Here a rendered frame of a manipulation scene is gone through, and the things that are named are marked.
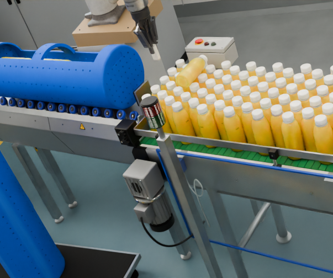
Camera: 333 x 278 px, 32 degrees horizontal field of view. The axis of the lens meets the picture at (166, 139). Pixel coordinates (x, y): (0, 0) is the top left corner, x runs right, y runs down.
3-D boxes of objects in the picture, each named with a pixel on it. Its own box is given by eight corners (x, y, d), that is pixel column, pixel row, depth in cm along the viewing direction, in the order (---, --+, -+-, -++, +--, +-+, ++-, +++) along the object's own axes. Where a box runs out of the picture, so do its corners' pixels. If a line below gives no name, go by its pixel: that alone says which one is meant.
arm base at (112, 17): (93, 10, 333) (89, 1, 329) (127, 6, 324) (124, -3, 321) (80, 27, 320) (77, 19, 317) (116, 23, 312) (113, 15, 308)
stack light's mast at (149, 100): (160, 131, 210) (146, 94, 202) (174, 132, 207) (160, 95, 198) (151, 141, 207) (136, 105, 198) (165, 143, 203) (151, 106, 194)
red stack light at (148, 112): (151, 106, 204) (147, 96, 202) (165, 107, 201) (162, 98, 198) (141, 116, 201) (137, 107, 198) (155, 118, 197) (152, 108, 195)
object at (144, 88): (152, 102, 264) (143, 79, 257) (156, 102, 262) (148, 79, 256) (140, 115, 258) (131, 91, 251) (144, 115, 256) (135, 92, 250)
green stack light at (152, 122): (155, 117, 207) (151, 106, 204) (169, 118, 203) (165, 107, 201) (145, 128, 203) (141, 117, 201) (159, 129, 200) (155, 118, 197)
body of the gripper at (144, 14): (137, 3, 233) (144, 23, 238) (125, 12, 228) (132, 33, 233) (151, 1, 229) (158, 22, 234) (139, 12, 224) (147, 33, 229)
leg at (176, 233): (184, 251, 314) (148, 162, 280) (193, 253, 311) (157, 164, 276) (179, 258, 311) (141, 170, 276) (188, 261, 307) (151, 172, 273)
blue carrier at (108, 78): (29, 75, 323) (4, 31, 307) (152, 83, 271) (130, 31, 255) (-5, 107, 307) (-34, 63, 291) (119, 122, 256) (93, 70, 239)
